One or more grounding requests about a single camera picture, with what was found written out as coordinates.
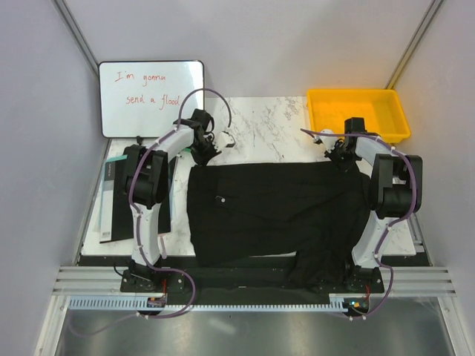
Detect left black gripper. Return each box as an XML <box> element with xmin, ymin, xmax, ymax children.
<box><xmin>190</xmin><ymin>136</ymin><xmax>222</xmax><ymax>168</ymax></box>

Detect black long sleeve shirt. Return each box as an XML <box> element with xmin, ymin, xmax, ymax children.
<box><xmin>186</xmin><ymin>162</ymin><xmax>370</xmax><ymax>287</ymax></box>

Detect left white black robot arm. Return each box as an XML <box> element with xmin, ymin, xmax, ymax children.
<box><xmin>122</xmin><ymin>109</ymin><xmax>220</xmax><ymax>291</ymax></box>

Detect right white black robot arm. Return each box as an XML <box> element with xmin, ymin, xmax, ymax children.
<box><xmin>314</xmin><ymin>117</ymin><xmax>423</xmax><ymax>292</ymax></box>

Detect yellow plastic bin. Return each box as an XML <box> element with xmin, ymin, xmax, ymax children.
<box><xmin>307</xmin><ymin>89</ymin><xmax>411</xmax><ymax>144</ymax></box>

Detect white whiteboard with red writing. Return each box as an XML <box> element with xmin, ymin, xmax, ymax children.
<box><xmin>99</xmin><ymin>60</ymin><xmax>204</xmax><ymax>139</ymax></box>

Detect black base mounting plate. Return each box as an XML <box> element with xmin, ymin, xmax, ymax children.
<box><xmin>120</xmin><ymin>256</ymin><xmax>384</xmax><ymax>304</ymax></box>

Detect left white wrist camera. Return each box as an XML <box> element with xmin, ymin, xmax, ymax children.
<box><xmin>215</xmin><ymin>131</ymin><xmax>235</xmax><ymax>151</ymax></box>

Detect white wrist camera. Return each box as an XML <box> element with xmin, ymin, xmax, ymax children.
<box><xmin>215</xmin><ymin>131</ymin><xmax>235</xmax><ymax>151</ymax></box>
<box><xmin>314</xmin><ymin>129</ymin><xmax>338</xmax><ymax>150</ymax></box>

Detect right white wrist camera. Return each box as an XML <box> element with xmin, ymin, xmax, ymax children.
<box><xmin>314</xmin><ymin>129</ymin><xmax>338</xmax><ymax>150</ymax></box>

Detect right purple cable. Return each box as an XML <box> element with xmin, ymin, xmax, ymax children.
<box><xmin>299</xmin><ymin>128</ymin><xmax>419</xmax><ymax>320</ymax></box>

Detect white slotted cable duct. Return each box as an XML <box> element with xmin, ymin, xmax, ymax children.
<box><xmin>68</xmin><ymin>295</ymin><xmax>369</xmax><ymax>312</ymax></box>

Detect aluminium frame rail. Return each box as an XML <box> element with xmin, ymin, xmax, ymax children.
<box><xmin>53</xmin><ymin>266</ymin><xmax>456</xmax><ymax>297</ymax></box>

